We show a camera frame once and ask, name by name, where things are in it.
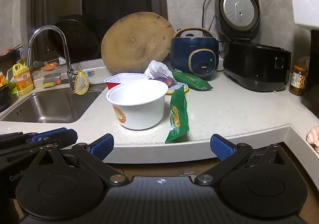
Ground pink cloth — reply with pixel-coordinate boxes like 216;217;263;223
306;125;319;153

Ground black wok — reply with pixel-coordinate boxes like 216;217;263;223
47;15;100;58

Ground yellow rimmed mesh scrubber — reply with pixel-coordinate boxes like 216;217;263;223
75;71;90;95

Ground black power cable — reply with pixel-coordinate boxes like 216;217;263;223
201;0;218;30

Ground black rice cooker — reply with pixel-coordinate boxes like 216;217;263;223
215;0;292;92

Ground glass pickle jar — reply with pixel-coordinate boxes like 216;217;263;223
289;64;308;96

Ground chrome kitchen faucet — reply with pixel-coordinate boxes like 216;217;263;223
27;25;81;91

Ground dark blue rice cooker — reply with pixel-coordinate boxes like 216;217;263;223
170;27;220;80

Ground white paper noodle bowl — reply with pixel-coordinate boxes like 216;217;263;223
106;79;169;130

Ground red plastic food tray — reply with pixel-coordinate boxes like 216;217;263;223
104;73;151;90

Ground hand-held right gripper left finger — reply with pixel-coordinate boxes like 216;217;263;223
33;134;129;187

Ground green plastic bag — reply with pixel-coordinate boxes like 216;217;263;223
7;74;16;95

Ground black bowl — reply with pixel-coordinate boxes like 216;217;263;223
0;84;12;112

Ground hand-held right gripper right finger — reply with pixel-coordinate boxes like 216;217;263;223
195;134;291;186

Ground round foil lid yellow rim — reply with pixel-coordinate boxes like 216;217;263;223
166;82;190;95

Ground round wooden cutting board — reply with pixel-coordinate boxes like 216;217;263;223
101;12;175;74

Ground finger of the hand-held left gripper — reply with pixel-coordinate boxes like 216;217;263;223
0;129;78;157
0;127;68;143

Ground clear plastic bag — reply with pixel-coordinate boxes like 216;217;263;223
144;60;173;80

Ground stainless steel sink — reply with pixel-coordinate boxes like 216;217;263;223
0;89;104;124

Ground brown cabinet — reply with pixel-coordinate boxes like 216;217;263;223
120;163;200;178

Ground yellow dish soap bottle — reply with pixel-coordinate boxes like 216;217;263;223
12;63;34;96

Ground black appliance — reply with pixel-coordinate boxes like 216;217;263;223
300;30;319;120

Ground green snack packet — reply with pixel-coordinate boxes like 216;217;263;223
172;71;213;90
165;87;190;144

